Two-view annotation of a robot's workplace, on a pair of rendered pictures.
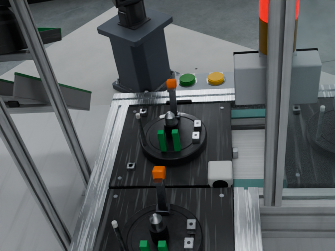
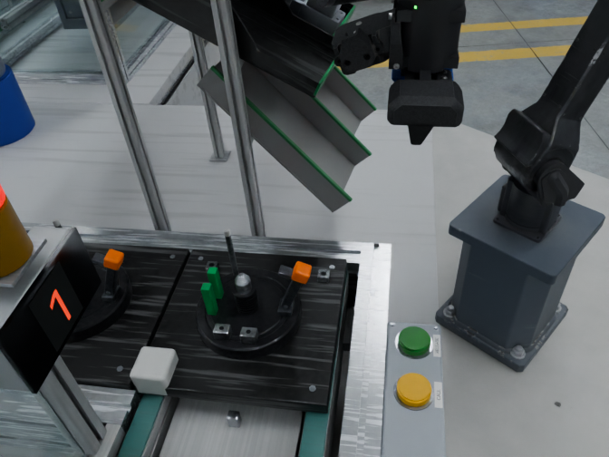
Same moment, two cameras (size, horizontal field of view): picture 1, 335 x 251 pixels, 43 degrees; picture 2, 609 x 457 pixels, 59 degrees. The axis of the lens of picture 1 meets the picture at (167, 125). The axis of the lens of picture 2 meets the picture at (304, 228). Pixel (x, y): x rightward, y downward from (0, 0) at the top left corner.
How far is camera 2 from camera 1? 0.88 m
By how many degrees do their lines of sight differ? 63
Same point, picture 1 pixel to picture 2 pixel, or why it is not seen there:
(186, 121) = (272, 324)
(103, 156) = (253, 243)
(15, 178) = (300, 195)
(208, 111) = (308, 366)
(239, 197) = (114, 395)
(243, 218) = not seen: hidden behind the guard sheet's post
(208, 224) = (82, 349)
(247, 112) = (313, 444)
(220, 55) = not seen: outside the picture
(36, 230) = (217, 225)
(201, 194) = (132, 344)
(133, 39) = (458, 222)
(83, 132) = not seen: hidden behind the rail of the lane
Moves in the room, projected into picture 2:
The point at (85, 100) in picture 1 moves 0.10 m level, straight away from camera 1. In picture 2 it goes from (330, 196) to (391, 182)
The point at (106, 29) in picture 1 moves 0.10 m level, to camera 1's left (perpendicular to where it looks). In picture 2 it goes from (497, 186) to (476, 147)
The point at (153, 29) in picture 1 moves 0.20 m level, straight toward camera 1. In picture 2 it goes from (494, 247) to (333, 260)
